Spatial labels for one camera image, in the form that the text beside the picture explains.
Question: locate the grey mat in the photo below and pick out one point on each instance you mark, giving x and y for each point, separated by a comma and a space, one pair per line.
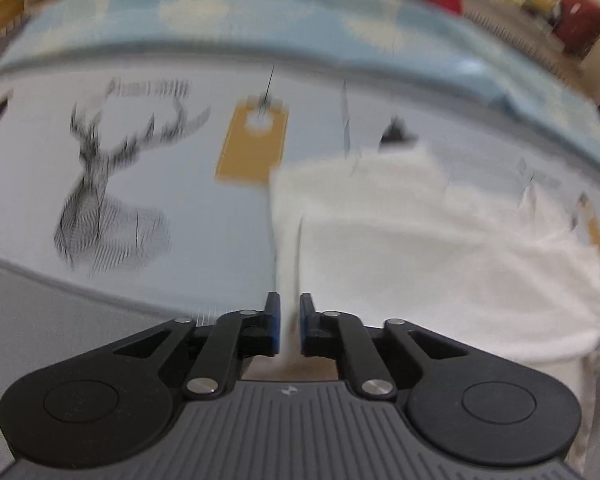
40, 320

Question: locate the deer printed bed sheet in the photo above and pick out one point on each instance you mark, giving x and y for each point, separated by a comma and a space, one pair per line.
190, 210

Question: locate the red bag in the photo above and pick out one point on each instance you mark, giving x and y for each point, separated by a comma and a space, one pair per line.
580, 22

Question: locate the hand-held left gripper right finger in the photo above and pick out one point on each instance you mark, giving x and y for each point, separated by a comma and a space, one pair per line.
304, 327

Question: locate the white small garment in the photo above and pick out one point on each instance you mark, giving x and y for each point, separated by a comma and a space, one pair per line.
430, 260

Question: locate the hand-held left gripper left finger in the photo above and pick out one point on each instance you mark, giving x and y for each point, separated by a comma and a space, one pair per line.
275, 327

